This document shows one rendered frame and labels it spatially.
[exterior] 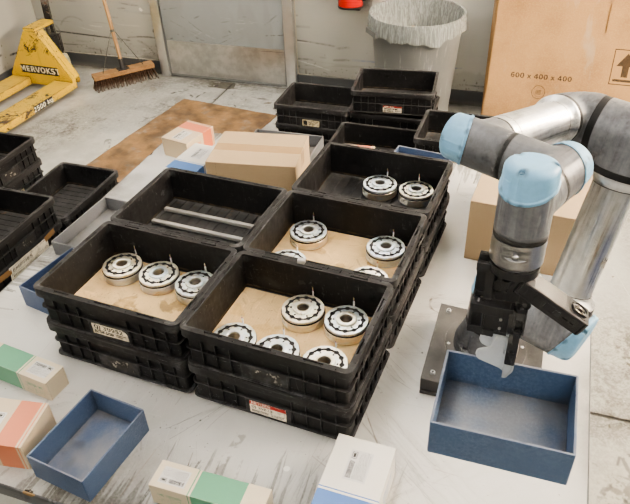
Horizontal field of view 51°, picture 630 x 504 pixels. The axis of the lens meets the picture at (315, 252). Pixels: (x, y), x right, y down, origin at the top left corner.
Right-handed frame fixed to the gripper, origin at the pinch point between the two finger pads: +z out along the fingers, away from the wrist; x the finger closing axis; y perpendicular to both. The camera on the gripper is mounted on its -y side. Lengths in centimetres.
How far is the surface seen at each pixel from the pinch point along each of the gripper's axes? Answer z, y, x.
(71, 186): 62, 199, -130
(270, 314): 26, 56, -31
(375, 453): 32.5, 21.8, -4.4
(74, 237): 36, 136, -58
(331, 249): 24, 51, -60
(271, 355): 18, 46, -10
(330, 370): 18.2, 33.0, -9.1
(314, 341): 27, 43, -26
